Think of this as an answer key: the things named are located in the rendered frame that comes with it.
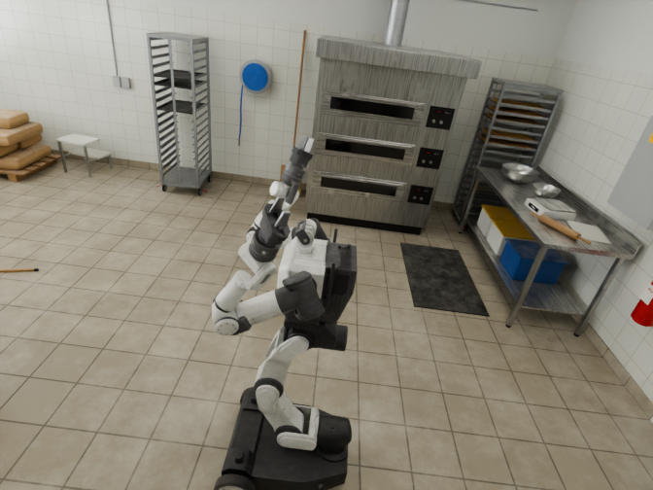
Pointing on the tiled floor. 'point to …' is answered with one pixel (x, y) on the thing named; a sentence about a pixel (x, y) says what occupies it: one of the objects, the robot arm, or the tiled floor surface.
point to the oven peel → (297, 99)
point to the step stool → (83, 150)
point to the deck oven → (382, 131)
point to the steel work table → (554, 298)
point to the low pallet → (30, 168)
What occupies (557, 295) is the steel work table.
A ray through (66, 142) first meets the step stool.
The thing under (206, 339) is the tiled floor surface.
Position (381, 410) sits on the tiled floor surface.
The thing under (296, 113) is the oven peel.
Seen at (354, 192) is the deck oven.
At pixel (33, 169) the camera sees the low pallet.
